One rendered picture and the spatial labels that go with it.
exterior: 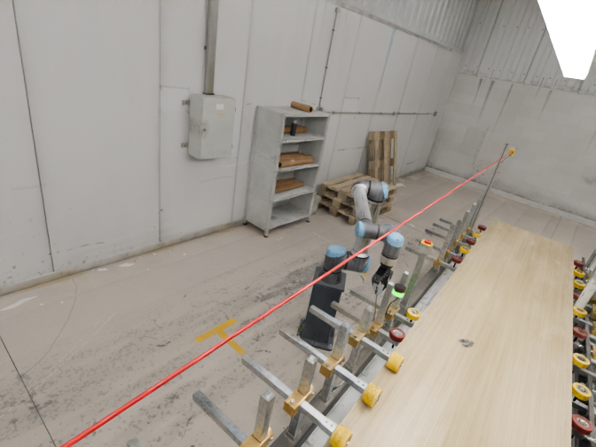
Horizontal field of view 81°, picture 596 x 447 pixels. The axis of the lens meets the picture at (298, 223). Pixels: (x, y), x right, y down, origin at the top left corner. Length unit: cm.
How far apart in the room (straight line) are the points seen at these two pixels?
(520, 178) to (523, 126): 115
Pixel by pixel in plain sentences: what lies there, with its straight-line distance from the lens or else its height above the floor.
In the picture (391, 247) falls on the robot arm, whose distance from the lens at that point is 191.
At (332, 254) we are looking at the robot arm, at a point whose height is 84.
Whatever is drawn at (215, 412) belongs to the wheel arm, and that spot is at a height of 96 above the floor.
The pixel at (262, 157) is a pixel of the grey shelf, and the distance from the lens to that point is 432.
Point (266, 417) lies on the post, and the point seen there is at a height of 109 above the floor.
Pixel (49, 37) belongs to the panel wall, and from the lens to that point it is 325.
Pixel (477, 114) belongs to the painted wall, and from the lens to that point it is 964.
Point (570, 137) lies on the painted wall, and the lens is 937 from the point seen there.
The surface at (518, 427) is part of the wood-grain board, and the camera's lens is 194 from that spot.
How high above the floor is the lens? 213
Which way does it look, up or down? 25 degrees down
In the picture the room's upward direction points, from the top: 11 degrees clockwise
